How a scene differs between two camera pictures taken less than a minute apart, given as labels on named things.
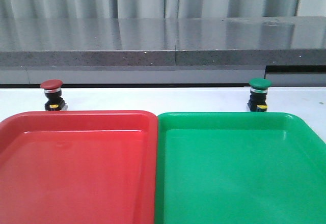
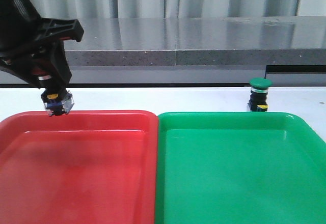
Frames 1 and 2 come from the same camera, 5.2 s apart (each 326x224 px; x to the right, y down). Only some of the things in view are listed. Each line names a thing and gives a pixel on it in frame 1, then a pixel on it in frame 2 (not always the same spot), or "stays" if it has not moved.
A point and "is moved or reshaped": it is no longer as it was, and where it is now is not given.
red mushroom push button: x=52 y=89 is moved or reshaped
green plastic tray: x=239 y=167 stays
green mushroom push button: x=259 y=90 stays
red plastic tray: x=79 y=167 stays
